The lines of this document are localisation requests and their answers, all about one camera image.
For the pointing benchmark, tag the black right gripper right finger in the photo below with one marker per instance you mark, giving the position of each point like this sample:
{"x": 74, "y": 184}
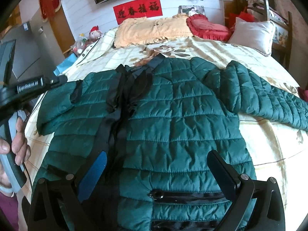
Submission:
{"x": 268, "y": 212}

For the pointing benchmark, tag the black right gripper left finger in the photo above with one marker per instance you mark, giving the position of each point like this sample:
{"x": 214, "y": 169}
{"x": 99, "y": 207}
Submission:
{"x": 56, "y": 205}

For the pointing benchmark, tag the dark green quilted puffer jacket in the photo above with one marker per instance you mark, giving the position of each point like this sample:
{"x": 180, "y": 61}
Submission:
{"x": 105, "y": 207}

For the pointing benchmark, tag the person's left hand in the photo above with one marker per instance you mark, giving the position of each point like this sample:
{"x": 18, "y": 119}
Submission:
{"x": 19, "y": 145}

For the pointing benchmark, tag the grey refrigerator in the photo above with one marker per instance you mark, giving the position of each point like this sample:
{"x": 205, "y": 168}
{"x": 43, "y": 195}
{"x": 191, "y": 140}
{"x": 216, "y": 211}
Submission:
{"x": 36, "y": 52}

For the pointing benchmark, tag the blue paper bag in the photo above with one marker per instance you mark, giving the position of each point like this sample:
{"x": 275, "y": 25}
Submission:
{"x": 65, "y": 64}

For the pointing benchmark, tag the wooden door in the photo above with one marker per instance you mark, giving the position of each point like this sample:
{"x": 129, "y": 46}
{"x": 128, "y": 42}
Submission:
{"x": 62, "y": 31}

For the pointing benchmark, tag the plush toy with red hat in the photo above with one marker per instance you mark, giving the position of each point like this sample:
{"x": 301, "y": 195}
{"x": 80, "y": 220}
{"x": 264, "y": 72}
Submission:
{"x": 94, "y": 34}

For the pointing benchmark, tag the yellow ruffled pillow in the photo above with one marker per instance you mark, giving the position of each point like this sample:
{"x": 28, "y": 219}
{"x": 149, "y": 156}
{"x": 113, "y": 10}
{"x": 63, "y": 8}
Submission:
{"x": 143, "y": 31}

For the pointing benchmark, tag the red Chinese characters banner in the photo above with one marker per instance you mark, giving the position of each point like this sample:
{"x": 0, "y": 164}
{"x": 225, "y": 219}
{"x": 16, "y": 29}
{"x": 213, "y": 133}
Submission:
{"x": 137, "y": 9}

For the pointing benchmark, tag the white satin pillow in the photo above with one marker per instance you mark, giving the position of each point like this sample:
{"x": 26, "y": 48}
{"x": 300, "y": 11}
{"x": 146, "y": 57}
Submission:
{"x": 256, "y": 35}

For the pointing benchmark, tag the wooden chair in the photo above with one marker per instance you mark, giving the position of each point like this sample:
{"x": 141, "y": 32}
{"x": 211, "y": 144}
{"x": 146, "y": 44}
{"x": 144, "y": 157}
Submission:
{"x": 283, "y": 31}

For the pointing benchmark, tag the red heart-shaped cushion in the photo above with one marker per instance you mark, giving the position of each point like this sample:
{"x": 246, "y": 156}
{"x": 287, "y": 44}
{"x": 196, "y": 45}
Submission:
{"x": 201, "y": 27}

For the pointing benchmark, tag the framed portrait photo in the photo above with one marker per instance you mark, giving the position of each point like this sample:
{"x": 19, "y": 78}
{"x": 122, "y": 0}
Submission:
{"x": 191, "y": 10}

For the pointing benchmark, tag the red hanging wall decoration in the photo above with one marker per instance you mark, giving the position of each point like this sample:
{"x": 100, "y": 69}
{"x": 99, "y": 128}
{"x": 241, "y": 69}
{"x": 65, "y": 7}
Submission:
{"x": 49, "y": 8}

